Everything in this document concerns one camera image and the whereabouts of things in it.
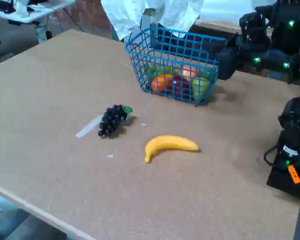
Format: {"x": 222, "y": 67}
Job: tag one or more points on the white background table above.
{"x": 40, "y": 10}

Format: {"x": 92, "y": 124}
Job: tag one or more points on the white crumpled sheet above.
{"x": 125, "y": 15}

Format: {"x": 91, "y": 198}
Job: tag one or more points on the small white tape scrap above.
{"x": 110, "y": 156}
{"x": 143, "y": 124}

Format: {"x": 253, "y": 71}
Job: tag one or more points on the black toy grapes bunch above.
{"x": 111, "y": 120}

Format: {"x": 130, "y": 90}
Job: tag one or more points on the pink toy peach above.
{"x": 190, "y": 72}

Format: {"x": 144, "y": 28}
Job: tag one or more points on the red toy pomegranate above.
{"x": 180, "y": 86}

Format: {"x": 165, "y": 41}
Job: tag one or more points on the green toy pear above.
{"x": 200, "y": 88}

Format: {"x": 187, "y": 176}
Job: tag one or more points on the long white tape strip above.
{"x": 86, "y": 130}

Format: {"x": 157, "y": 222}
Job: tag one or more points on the toy orange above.
{"x": 158, "y": 84}

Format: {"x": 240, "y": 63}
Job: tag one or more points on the orange label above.
{"x": 294, "y": 174}

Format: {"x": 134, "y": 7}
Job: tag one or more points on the yellow toy banana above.
{"x": 165, "y": 143}

